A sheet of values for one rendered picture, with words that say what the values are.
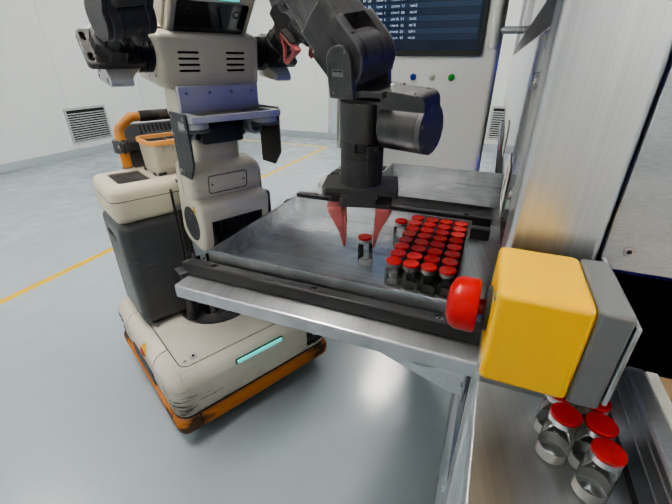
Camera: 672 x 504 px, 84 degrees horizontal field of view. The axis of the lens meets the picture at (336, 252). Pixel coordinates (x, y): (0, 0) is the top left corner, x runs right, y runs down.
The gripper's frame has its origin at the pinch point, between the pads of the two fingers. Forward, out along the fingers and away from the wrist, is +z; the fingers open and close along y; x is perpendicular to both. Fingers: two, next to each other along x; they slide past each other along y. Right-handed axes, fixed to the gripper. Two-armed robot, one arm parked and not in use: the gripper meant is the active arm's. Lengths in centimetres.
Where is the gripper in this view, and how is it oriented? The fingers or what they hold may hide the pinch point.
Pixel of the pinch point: (359, 240)
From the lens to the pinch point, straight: 56.0
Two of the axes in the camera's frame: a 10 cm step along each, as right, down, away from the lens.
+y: 9.9, 0.6, -1.1
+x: 1.3, -4.7, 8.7
